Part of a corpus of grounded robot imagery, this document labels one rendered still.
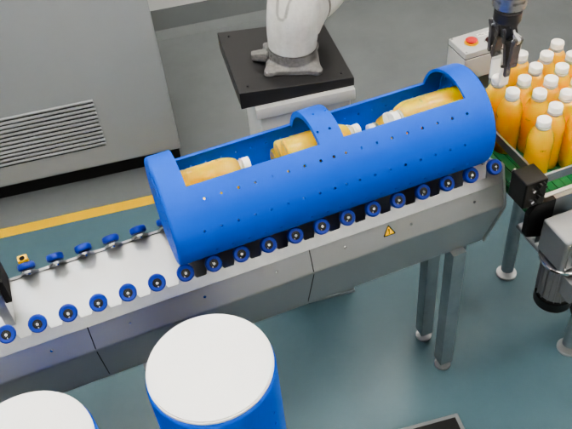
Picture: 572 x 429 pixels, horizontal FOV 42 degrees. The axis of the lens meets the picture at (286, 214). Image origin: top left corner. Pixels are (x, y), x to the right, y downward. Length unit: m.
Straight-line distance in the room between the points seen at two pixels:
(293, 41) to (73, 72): 1.34
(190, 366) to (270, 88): 0.99
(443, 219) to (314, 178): 0.48
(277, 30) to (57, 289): 0.99
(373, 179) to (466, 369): 1.17
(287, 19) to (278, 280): 0.78
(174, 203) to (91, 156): 1.93
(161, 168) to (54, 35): 1.59
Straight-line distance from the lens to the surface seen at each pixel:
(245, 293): 2.00
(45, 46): 3.34
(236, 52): 2.50
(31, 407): 1.71
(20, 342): 1.97
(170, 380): 1.65
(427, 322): 2.85
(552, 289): 2.33
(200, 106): 4.10
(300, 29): 2.31
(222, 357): 1.66
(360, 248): 2.07
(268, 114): 2.35
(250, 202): 1.80
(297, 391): 2.82
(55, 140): 3.61
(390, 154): 1.90
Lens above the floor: 2.39
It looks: 45 degrees down
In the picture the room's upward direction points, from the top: 6 degrees counter-clockwise
